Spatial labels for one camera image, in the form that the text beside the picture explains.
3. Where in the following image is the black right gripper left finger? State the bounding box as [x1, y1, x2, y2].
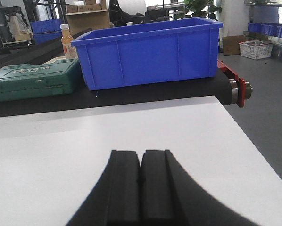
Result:
[67, 150, 140, 226]

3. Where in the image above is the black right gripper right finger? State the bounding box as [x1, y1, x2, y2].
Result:
[140, 150, 255, 226]

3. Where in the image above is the large blue plastic bin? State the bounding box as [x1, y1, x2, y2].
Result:
[72, 17, 223, 90]

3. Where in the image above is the green SATA tool case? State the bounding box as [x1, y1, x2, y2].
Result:
[0, 58, 83, 102]

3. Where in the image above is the orange juice bottle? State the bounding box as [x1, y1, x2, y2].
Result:
[60, 24, 78, 59]

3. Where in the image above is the brown cardboard box on floor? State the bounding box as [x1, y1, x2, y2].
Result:
[223, 35, 247, 56]

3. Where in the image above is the large cardboard box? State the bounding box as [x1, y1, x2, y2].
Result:
[66, 9, 110, 35]

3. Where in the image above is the blue crate far left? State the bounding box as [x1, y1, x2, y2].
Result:
[30, 19, 62, 45]

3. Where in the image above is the metal storage shelf rack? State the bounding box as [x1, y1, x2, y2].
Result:
[243, 0, 282, 61]

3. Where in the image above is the green potted plant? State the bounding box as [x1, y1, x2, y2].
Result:
[183, 0, 222, 21]

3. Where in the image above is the red conveyor roller bracket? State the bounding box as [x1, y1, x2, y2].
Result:
[217, 59, 253, 108]

